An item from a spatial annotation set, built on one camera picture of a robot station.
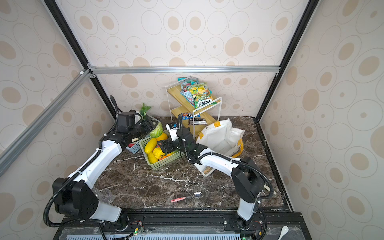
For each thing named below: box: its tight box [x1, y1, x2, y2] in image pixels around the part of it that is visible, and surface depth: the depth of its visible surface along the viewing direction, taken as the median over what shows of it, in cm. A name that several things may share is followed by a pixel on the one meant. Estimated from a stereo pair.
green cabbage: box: [149, 122, 163, 138], surface depth 81 cm
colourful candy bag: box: [177, 76, 200, 106], surface depth 87 cm
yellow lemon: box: [153, 147, 165, 159], surface depth 94 cm
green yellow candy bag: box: [188, 83, 217, 109], surface depth 80 cm
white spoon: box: [277, 225, 289, 240], surface depth 73 cm
